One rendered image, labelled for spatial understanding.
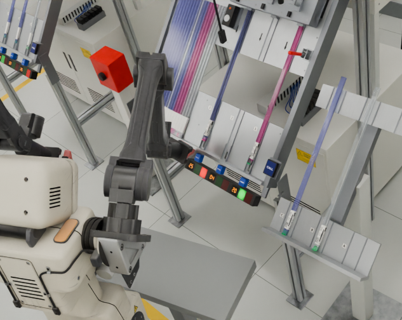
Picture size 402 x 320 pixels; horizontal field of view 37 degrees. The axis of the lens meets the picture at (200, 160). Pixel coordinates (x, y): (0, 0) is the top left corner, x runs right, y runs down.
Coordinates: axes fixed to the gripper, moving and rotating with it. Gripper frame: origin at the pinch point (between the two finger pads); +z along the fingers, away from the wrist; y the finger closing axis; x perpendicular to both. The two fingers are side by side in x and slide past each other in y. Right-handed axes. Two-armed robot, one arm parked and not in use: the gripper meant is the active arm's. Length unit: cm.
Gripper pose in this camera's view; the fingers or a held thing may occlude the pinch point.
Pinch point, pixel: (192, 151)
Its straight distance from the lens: 216.9
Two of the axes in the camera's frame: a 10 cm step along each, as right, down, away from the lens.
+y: -7.1, -4.1, 5.8
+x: -3.4, 9.1, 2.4
